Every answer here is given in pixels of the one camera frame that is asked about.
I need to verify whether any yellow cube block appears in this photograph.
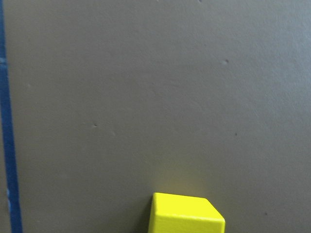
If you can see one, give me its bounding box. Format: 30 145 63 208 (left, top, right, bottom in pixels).
148 192 225 233

